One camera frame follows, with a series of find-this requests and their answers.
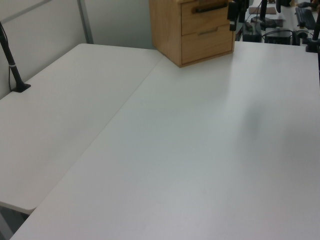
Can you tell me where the black camera stand pole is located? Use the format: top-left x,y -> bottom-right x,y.
0,20 -> 32,95

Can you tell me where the wooden drawer with black handle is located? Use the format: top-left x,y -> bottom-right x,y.
180,0 -> 231,36

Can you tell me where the black electronics box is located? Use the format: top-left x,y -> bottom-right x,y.
242,21 -> 262,43

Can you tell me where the grey metal frame post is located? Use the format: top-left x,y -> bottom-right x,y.
76,0 -> 95,46

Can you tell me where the wooden drawer with notch grip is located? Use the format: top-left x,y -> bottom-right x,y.
181,24 -> 235,66

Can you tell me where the light wooden drawer cabinet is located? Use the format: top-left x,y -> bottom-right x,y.
148,0 -> 236,68

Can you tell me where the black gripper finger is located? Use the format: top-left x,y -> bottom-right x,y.
226,0 -> 238,32
237,0 -> 249,24

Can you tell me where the black stand with clamp base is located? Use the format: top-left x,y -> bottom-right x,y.
304,0 -> 320,54

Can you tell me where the black flat device box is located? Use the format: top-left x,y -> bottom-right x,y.
264,29 -> 294,46

